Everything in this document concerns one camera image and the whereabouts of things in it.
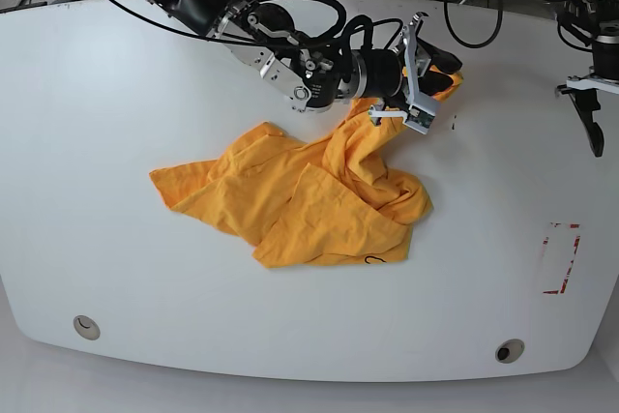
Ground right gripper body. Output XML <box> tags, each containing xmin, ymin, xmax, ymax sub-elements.
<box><xmin>369</xmin><ymin>12</ymin><xmax>438</xmax><ymax>126</ymax></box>

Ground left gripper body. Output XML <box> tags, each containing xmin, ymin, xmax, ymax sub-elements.
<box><xmin>555</xmin><ymin>75</ymin><xmax>619</xmax><ymax>95</ymax></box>

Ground orange t-shirt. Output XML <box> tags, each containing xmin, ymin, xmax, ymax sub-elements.
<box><xmin>148</xmin><ymin>69</ymin><xmax>465</xmax><ymax>271</ymax></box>

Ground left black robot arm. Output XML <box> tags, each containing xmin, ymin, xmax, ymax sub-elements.
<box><xmin>555</xmin><ymin>0</ymin><xmax>618</xmax><ymax>158</ymax></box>

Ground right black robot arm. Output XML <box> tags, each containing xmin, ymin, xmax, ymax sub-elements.
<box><xmin>147</xmin><ymin>0</ymin><xmax>462</xmax><ymax>133</ymax></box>

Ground red tape rectangle marking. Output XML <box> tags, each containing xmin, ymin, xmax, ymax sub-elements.
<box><xmin>538</xmin><ymin>222</ymin><xmax>581</xmax><ymax>295</ymax></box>

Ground right table grommet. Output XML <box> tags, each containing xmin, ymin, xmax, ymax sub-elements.
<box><xmin>495</xmin><ymin>339</ymin><xmax>525</xmax><ymax>364</ymax></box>

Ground table grommet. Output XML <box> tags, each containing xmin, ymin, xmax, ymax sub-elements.
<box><xmin>495</xmin><ymin>339</ymin><xmax>525</xmax><ymax>364</ymax></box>
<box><xmin>73</xmin><ymin>315</ymin><xmax>101</xmax><ymax>340</ymax></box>

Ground left table grommet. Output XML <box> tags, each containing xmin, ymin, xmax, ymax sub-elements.
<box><xmin>73</xmin><ymin>315</ymin><xmax>101</xmax><ymax>340</ymax></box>

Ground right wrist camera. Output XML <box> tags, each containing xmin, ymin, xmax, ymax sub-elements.
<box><xmin>403</xmin><ymin>111</ymin><xmax>434</xmax><ymax>134</ymax></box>

